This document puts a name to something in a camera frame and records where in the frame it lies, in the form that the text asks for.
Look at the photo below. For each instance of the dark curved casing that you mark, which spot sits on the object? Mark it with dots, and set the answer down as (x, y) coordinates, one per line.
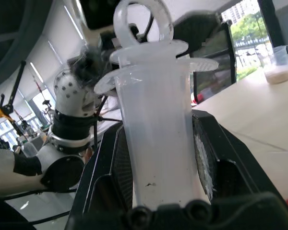
(12, 31)

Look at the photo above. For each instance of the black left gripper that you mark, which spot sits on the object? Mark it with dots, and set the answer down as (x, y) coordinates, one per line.
(87, 65)

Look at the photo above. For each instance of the clear plastic measuring cup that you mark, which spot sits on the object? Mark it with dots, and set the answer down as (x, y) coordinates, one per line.
(279, 65)

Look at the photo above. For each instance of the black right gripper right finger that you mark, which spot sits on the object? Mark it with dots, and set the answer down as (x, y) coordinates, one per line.
(230, 153)

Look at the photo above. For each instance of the translucent white plastic syringe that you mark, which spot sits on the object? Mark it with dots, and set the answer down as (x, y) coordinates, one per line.
(158, 134)

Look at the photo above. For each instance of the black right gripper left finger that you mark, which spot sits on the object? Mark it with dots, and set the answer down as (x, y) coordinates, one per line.
(103, 167)

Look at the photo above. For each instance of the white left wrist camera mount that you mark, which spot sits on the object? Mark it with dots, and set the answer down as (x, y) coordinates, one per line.
(70, 93)

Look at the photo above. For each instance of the black mesh office chair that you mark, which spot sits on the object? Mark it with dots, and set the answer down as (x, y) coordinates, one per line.
(206, 45)

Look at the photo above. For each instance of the black tripod stand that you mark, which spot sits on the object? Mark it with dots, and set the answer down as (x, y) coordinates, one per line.
(13, 95)

